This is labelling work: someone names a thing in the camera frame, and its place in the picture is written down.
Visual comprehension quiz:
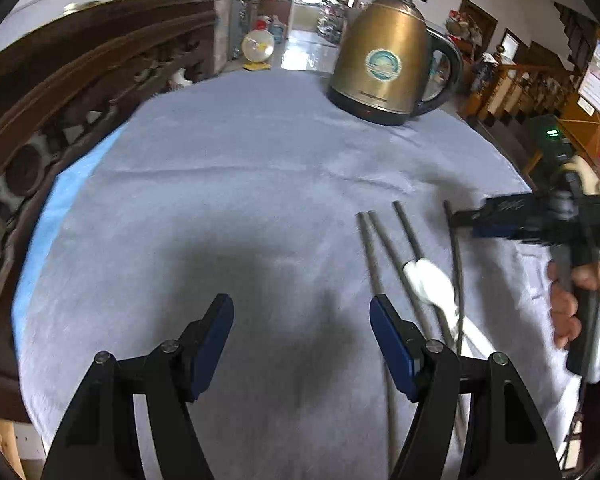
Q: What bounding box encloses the person's right hand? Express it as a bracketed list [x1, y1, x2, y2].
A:
[547, 155, 600, 349]

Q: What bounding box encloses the white floor fan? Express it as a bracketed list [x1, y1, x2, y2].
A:
[242, 29, 275, 72]

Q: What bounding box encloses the gold electric kettle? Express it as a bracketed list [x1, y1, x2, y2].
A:
[327, 0, 463, 126]

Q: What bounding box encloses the dark carved wooden sideboard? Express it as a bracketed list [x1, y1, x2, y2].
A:
[0, 0, 223, 422]

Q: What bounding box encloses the dark chopstick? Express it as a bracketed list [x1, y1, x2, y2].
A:
[434, 306, 467, 450]
[392, 200, 424, 260]
[367, 210, 431, 336]
[443, 200, 465, 356]
[355, 212, 396, 474]

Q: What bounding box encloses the wooden stair railing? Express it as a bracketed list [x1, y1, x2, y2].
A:
[458, 61, 576, 127]

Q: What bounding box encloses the grey table cloth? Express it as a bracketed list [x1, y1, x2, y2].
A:
[11, 68, 579, 480]

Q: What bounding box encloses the white ceramic spoon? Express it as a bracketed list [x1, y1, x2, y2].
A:
[403, 258, 495, 358]

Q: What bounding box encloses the blue under cloth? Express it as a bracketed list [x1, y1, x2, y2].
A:
[10, 123, 131, 340]

